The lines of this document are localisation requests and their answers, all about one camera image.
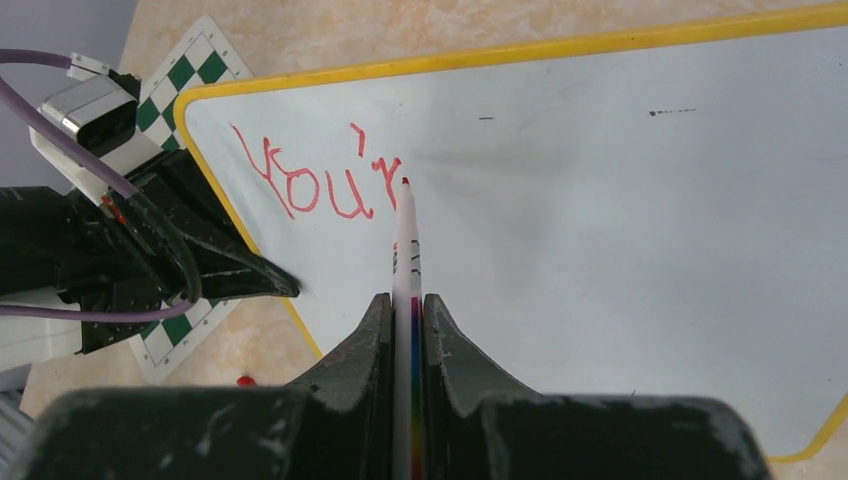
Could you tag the yellow framed whiteboard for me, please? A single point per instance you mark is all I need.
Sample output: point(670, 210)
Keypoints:
point(654, 211)

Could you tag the red marker cap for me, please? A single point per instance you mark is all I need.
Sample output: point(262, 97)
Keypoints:
point(246, 381)

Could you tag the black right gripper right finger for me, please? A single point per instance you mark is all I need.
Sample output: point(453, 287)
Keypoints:
point(464, 388)

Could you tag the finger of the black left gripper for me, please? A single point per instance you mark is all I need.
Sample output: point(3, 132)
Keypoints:
point(228, 268)

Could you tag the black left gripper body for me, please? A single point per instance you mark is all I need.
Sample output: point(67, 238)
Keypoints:
point(63, 252)

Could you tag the red whiteboard marker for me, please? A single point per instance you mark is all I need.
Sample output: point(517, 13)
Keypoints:
point(406, 297)

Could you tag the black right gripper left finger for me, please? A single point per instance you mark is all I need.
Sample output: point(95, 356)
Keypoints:
point(345, 426)

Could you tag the green white chessboard mat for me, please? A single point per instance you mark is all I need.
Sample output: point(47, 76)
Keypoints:
point(203, 56)

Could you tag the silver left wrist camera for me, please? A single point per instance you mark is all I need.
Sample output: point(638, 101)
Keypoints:
point(99, 114)

